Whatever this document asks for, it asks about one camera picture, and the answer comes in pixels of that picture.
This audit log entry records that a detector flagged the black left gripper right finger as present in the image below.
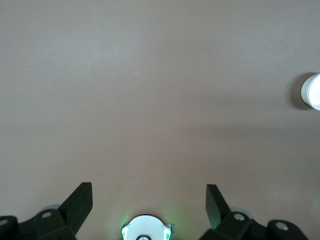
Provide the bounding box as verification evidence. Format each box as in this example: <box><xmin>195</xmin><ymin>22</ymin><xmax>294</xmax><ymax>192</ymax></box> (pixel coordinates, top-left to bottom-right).
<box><xmin>199</xmin><ymin>184</ymin><xmax>310</xmax><ymax>240</ymax></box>

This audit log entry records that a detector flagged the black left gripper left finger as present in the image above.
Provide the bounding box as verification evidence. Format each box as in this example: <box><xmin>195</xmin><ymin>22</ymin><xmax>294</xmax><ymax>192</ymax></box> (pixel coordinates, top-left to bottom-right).
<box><xmin>0</xmin><ymin>182</ymin><xmax>94</xmax><ymax>240</ymax></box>

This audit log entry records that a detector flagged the white bowl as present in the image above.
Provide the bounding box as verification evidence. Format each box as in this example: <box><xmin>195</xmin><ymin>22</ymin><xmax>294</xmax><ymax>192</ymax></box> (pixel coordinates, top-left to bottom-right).
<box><xmin>300</xmin><ymin>73</ymin><xmax>320</xmax><ymax>112</ymax></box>

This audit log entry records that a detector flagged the brown table cloth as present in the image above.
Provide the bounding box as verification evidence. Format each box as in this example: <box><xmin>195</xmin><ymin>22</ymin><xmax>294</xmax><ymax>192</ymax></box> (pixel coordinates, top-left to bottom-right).
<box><xmin>0</xmin><ymin>0</ymin><xmax>320</xmax><ymax>240</ymax></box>

